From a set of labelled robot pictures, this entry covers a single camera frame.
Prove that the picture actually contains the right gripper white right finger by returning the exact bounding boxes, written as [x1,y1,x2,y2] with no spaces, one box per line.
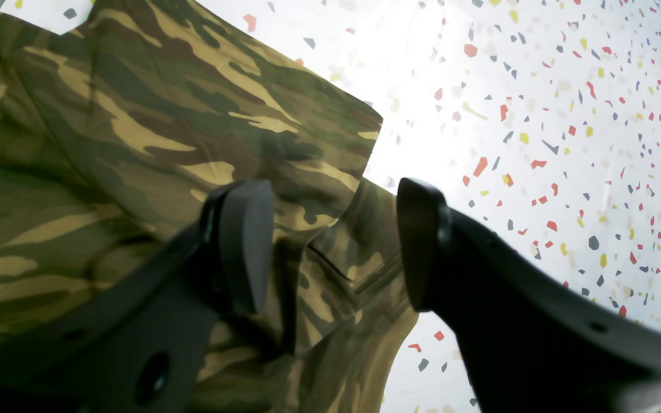
[396,178,661,412]

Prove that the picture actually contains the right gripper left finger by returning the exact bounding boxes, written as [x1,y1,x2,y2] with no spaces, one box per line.
[0,180,274,412]

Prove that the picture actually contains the camouflage T-shirt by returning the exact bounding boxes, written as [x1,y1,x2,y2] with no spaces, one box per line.
[0,1,418,412]

